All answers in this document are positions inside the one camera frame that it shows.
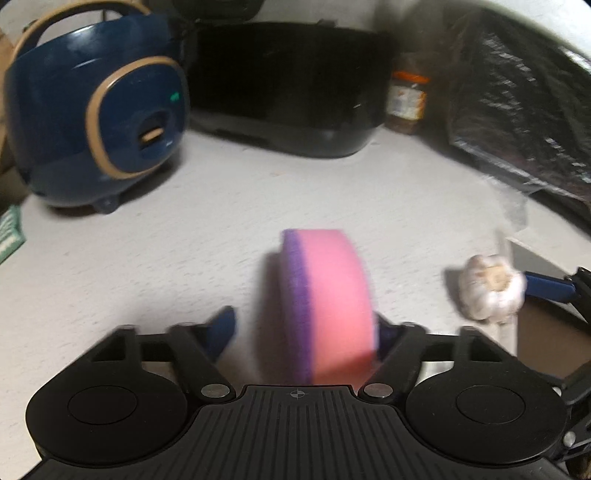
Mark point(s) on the green snack bag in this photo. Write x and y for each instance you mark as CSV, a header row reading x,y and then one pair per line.
x,y
9,233

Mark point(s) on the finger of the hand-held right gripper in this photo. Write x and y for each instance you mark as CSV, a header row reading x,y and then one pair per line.
x,y
549,286
581,387

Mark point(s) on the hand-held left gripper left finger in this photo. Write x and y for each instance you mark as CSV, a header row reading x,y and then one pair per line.
x,y
221,330

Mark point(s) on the black rice cooker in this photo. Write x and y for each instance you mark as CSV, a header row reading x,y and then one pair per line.
x,y
286,87

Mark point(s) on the black printed foil bag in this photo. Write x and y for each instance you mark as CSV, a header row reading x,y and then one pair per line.
x,y
521,101

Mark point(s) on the purple pink eggplant sponge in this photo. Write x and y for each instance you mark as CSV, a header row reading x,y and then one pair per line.
x,y
332,304

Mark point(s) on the white garlic bulb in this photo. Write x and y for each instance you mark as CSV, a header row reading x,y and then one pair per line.
x,y
491,288

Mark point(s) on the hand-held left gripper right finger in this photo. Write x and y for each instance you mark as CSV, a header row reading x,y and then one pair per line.
x,y
390,339

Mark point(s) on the navy blue rice cooker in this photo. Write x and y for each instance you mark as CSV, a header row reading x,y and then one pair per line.
x,y
69,115

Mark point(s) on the glass jar with orange lid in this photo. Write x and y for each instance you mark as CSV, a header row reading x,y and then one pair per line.
x,y
406,101

